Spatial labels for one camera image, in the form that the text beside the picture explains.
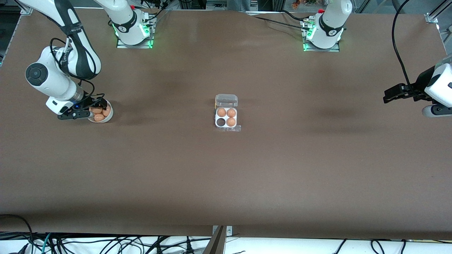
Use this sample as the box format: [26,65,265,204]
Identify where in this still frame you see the black looped floor cable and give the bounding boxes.
[0,214,35,254]

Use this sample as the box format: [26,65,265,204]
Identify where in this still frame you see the short black base cable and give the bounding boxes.
[281,10,309,21]

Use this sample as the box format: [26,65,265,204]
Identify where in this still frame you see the long black base cable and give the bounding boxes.
[252,16,311,29]

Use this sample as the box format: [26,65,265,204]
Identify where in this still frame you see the colourful shelf clutter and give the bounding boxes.
[290,0,320,10]

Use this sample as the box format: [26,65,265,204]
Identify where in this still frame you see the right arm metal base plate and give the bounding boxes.
[117,13,155,49]

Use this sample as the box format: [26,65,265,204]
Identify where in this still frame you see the grey metal edge bracket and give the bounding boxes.
[212,226,233,237]

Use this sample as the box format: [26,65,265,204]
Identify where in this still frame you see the brown table cover sheet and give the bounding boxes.
[0,7,452,241]

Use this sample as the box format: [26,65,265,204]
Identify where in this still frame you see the clear plastic egg carton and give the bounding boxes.
[214,94,242,132]

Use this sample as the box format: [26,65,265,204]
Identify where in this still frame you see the teal floor cable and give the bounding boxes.
[41,233,52,254]

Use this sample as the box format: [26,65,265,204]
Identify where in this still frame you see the black cables behind right base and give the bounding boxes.
[139,0,172,22]

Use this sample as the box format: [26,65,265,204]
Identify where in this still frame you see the dark metal bar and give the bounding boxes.
[202,226,226,254]

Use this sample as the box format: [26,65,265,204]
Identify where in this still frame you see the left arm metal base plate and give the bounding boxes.
[301,18,340,52]

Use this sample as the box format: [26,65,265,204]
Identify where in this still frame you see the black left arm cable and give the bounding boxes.
[392,0,422,99]

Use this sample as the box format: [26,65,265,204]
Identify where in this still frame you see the white round bowl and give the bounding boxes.
[87,100,114,123]

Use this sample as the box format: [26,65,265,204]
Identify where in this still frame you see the grey trousers of person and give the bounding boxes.
[227,0,252,13]

